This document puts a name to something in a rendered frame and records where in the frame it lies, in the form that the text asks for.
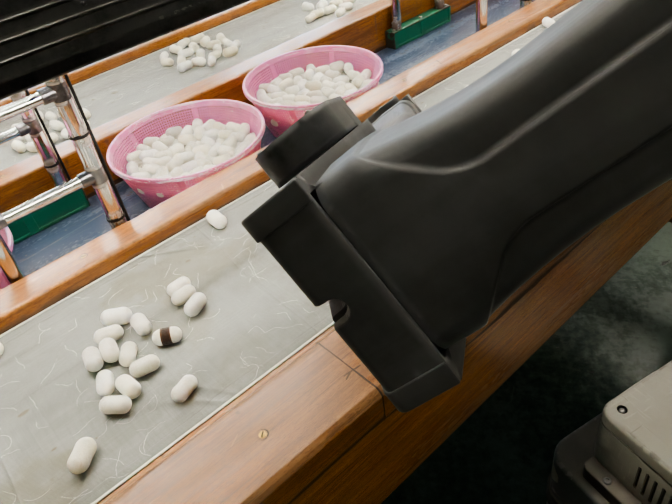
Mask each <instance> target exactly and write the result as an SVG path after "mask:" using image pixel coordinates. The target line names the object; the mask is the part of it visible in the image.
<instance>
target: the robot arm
mask: <svg viewBox="0 0 672 504"><path fill-rule="evenodd" d="M255 160H256V161H257V163H258V164H259V165H260V166H261V168H262V169H263V170H264V171H265V172H266V174H267V175H268V176H269V177H270V178H271V180H272V181H273V182H274V183H275V185H276V186H277V187H278V188H279V189H280V188H281V187H282V186H283V187H282V188H281V189H280V190H278V191H277V192H276V193H275V194H274V195H272V196H271V197H270V198H269V199H268V200H266V201H265V202H264V203H263V204H262V205H260V206H259V207H258V208H257V209H256V210H254V211H253V212H252V213H251V214H250V215H248V216H247V217H246V218H245V219H243V220H242V221H241V224H242V226H243V227H244V228H245V229H246V231H247V232H248V233H249V234H250V235H251V236H252V238H253V239H254V240H255V241H256V242H257V243H260V242H261V243H262V244H263V245H264V247H265V248H266V249H267V250H268V251H269V252H270V254H271V255H272V256H273V257H274V258H275V260H276V261H277V262H278V263H279V264H280V266H281V267H282V268H283V269H284V270H285V271H286V273H287V274H288V275H289V276H290V277H291V279H292V280H293V281H294V282H295V283H296V285H297V286H298V287H299V288H300V289H301V290H302V292H303V293H304V294H305V295H306V296H307V298H308V299H309V300H310V301H311V302H312V304H313V305H314V306H316V307H318V306H321V305H323V304H324V303H326V302H327V301H329V306H330V310H331V315H332V319H333V321H334V322H335V323H334V329H335V331H336V332H337V333H338V334H339V336H340V337H341V338H342V339H343V340H344V342H345V343H346V344H347V345H348V346H349V347H350V349H351V350H352V351H353V352H354V353H355V355H356V356H357V357H358V358H359V359H360V361H361V362H362V363H363V364H364V365H365V366H366V368H367V369H368V370H369V371H370V372H371V374H372V375H373V376H374V377H375V378H376V380H377V381H378V382H379V383H380V384H381V386H382V389H383V391H384V394H385V395H386V396H387V398H388V399H389V400H390V401H391V402H392V404H393V405H394V406H395V407H396V408H397V410H398V411H399V412H402V413H405V412H409V411H411V410H413V409H415V408H417V407H418V406H420V405H422V404H424V403H426V402H427V401H429V400H431V399H433V398H435V397H436V396H438V395H440V394H442V393H444V392H445V391H447V390H449V389H451V388H453V387H454V386H456V385H458V384H460V380H462V375H463V366H464V356H465V346H466V337H467V336H469V335H471V334H472V333H474V332H476V331H478V330H479V329H481V328H482V327H484V326H485V325H487V323H488V320H489V317H490V316H491V315H492V314H493V313H494V312H495V311H496V310H497V309H498V308H499V307H500V306H501V305H502V304H503V303H504V302H505V301H506V300H507V299H508V298H509V297H510V296H511V295H512V294H513V293H514V292H516V291H517V290H518V289H519V288H520V287H521V286H522V285H523V284H524V283H525V282H526V281H528V280H529V279H530V278H531V277H532V276H533V275H535V274H536V273H537V272H538V271H539V270H540V269H542V268H543V267H544V266H545V265H547V264H548V263H549V262H550V261H552V260H553V259H554V258H555V257H557V256H558V255H559V254H560V253H562V252H563V251H564V250H565V249H567V248H568V247H569V246H571V245H572V244H573V243H575V242H576V241H577V240H579V239H580V238H581V237H582V236H584V235H585V234H586V233H588V232H589V231H590V230H592V229H593V228H595V227H596V226H598V225H599V224H601V223H602V222H604V221H605V220H607V219H608V218H610V217H611V216H613V215H614V214H616V213H617V212H619V211H620V210H622V209H623V208H625V207H627V206H628V205H630V204H631V203H633V202H635V201H636V200H638V199H640V198H641V197H643V196H644V195H646V194H648V193H649V192H651V191H653V190H654V189H656V188H657V187H659V186H661V185H662V184H664V183H666V182H667V181H669V180H671V179H672V0H583V1H581V2H580V3H579V4H577V5H576V6H575V7H574V8H572V9H571V10H570V11H569V12H567V13H566V14H565V15H563V16H562V17H561V18H560V19H558V20H557V21H556V22H554V23H553V24H552V25H551V26H549V27H548V28H547V29H546V30H544V31H543V32H542V33H540V34H539V35H538V36H537V37H535V38H534V39H533V40H531V41H530V42H529V43H528V44H526V45H525V46H524V47H522V48H521V49H520V50H518V51H517V52H516V53H514V54H513V55H512V56H510V57H509V58H508V59H506V60H505V61H503V62H502V63H501V64H499V65H498V66H496V67H495V68H494V69H492V70H491V71H489V72H488V73H486V74H485V75H483V76H482V77H480V78H479V79H477V80H476V81H474V82H472V83H471V84H469V85H468V86H466V87H465V88H463V89H461V90H460V91H458V92H456V93H455V94H453V95H451V96H450V97H448V98H446V99H444V100H443V101H441V102H439V103H437V104H435V105H433V106H432V107H430V108H428V109H426V110H424V111H422V110H421V109H420V108H419V107H418V105H417V104H416V103H415V101H414V100H413V99H412V97H411V96H410V95H409V94H407V95H406V96H405V97H404V98H402V99H401V100H399V99H398V98H397V96H395V95H394V96H393V98H392V99H391V100H390V101H388V102H387V103H386V104H385V105H383V106H381V107H380V108H379V110H377V111H376V112H374V113H373V115H371V116H370V117H369V118H368V119H366V120H365V121H364V122H363V123H361V121H360V120H359V119H358V117H357V116H356V115H355V114H354V112H353V111H352V110H351V109H350V107H349V106H348V105H347V103H346V102H345V101H344V100H343V98H342V97H341V96H339V97H336V98H332V99H329V100H326V101H324V102H322V103H320V104H319V105H317V106H316V107H315V108H313V109H312V110H307V111H306V112H305V113H304V116H303V117H301V118H300V119H299V120H298V121H296V122H295V123H294V124H293V125H292V126H290V127H289V128H288V129H287V130H286V131H284V132H283V133H282V134H281V135H280V136H278V137H277V138H276V139H275V140H274V141H273V142H272V143H271V144H269V145H268V146H267V147H266V148H265V149H264V150H263V151H262V150H261V151H259V152H258V153H257V157H256V159H255ZM291 179H292V180H291ZM290 180H291V181H290ZM287 182H288V183H287ZM286 183H287V184H286ZM285 184H286V185H285ZM284 185H285V186H284Z"/></svg>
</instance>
